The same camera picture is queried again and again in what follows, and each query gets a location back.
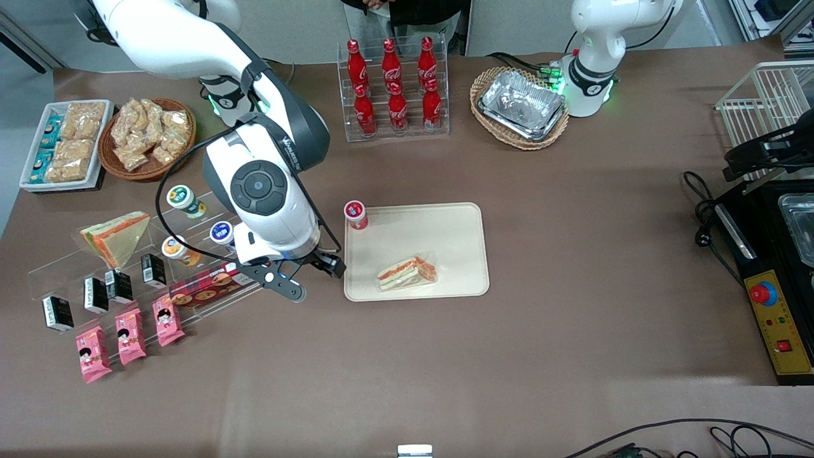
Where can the clear acrylic bottle rack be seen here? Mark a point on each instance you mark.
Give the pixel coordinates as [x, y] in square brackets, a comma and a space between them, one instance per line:
[413, 135]

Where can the green lid yogurt cup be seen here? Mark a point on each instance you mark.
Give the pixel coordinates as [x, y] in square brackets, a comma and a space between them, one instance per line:
[184, 198]

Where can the light tan wicker basket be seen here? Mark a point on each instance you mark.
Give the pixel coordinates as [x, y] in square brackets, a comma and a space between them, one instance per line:
[486, 124]

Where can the orange lid yogurt cup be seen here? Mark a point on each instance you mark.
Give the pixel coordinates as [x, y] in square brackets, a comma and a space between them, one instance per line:
[180, 249]

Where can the clear bag of fried snacks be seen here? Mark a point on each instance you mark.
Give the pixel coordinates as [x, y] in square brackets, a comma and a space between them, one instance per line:
[127, 121]
[178, 121]
[152, 114]
[133, 157]
[168, 147]

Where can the red lid yogurt cup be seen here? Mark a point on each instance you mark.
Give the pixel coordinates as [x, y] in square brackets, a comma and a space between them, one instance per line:
[355, 215]

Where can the dark brown wicker basket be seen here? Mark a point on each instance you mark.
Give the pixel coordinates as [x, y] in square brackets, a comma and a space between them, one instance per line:
[149, 173]

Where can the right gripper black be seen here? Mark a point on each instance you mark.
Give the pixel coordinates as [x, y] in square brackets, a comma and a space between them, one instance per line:
[326, 261]

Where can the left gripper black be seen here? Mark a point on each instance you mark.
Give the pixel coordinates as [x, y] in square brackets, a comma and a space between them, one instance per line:
[765, 151]

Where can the aluminium foil tray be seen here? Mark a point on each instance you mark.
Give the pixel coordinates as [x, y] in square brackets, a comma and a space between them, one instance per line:
[521, 105]

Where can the metal frame shelf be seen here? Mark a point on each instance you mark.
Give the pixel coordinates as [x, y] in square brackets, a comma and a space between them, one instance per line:
[772, 9]

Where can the red cola bottle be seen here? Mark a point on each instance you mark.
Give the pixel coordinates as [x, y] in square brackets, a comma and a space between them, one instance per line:
[427, 60]
[364, 111]
[432, 105]
[356, 63]
[391, 63]
[398, 109]

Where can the black machine with yellow panel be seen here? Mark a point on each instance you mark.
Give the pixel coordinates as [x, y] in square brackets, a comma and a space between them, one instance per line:
[763, 254]

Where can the clear pack of crackers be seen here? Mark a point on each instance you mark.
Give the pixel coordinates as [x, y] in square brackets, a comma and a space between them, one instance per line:
[70, 162]
[86, 121]

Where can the cream plastic serving tray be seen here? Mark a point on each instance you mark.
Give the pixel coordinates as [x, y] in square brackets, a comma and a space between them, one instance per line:
[420, 235]

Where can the silver metal lever bar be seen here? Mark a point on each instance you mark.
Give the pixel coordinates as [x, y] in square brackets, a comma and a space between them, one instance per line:
[763, 184]

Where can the clear acrylic tiered display shelf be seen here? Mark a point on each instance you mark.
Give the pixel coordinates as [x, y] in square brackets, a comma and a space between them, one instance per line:
[57, 270]

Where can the small blue snack packet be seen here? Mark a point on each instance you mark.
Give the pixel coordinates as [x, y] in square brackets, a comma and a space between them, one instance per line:
[39, 166]
[52, 130]

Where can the blue lid yogurt cup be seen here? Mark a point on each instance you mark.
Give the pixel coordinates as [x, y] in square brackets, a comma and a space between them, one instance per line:
[221, 233]

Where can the steel food tray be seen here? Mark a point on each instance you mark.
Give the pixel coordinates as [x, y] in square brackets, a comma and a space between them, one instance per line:
[800, 229]

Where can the person in dark clothes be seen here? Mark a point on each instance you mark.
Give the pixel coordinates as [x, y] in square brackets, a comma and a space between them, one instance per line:
[420, 7]

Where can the triangle sandwich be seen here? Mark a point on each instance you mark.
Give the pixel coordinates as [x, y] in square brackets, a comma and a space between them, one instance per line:
[117, 238]
[407, 273]

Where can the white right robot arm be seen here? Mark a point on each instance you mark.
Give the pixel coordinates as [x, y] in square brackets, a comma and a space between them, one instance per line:
[165, 38]

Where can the red plaid cookie box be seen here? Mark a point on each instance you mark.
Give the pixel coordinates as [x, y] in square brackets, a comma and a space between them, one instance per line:
[203, 289]

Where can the white rectangular snack tray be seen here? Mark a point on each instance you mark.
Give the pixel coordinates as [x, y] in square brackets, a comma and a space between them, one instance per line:
[60, 186]

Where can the small black drink carton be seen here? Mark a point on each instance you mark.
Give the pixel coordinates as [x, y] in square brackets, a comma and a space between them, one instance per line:
[57, 313]
[119, 285]
[95, 294]
[153, 270]

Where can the pink snack packet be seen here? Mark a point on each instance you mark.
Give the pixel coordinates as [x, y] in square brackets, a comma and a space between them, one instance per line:
[130, 337]
[93, 354]
[168, 321]

